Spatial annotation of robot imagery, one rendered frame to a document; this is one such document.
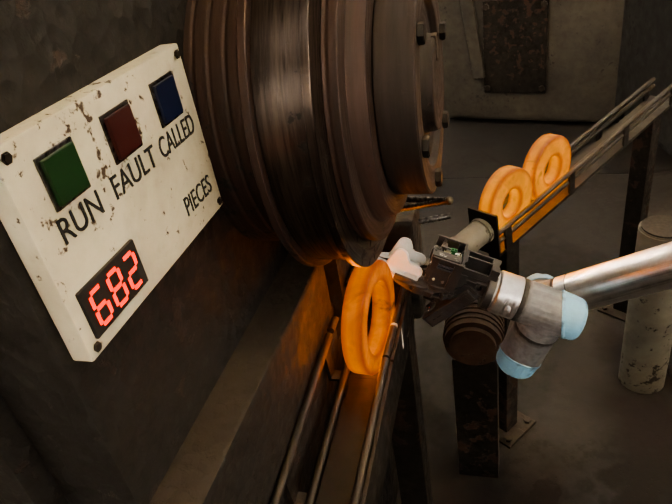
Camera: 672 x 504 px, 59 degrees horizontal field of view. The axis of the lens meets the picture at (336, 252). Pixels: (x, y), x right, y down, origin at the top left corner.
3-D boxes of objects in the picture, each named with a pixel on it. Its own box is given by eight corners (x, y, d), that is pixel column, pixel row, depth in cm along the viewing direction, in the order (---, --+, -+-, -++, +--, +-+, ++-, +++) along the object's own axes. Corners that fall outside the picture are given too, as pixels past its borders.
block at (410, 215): (372, 319, 125) (357, 221, 113) (379, 296, 132) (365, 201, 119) (423, 321, 122) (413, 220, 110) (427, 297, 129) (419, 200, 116)
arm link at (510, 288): (509, 300, 105) (507, 330, 99) (484, 292, 106) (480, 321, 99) (526, 268, 101) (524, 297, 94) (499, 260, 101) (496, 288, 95)
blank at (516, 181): (474, 186, 123) (487, 190, 120) (518, 152, 130) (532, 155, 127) (480, 245, 132) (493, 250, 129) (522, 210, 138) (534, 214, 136)
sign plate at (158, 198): (72, 361, 47) (-36, 152, 38) (207, 204, 68) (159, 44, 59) (97, 363, 47) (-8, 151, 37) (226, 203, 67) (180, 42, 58)
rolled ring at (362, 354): (381, 235, 94) (362, 235, 95) (352, 335, 83) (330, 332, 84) (401, 303, 107) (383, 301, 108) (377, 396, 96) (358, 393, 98)
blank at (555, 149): (518, 152, 130) (531, 155, 127) (558, 121, 136) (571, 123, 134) (522, 211, 139) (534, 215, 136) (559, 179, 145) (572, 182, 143)
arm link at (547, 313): (569, 354, 99) (593, 321, 93) (505, 332, 100) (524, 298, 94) (569, 322, 105) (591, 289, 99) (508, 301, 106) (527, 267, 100)
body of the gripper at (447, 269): (436, 231, 102) (504, 254, 100) (421, 269, 107) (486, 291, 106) (429, 256, 96) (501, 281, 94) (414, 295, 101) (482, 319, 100)
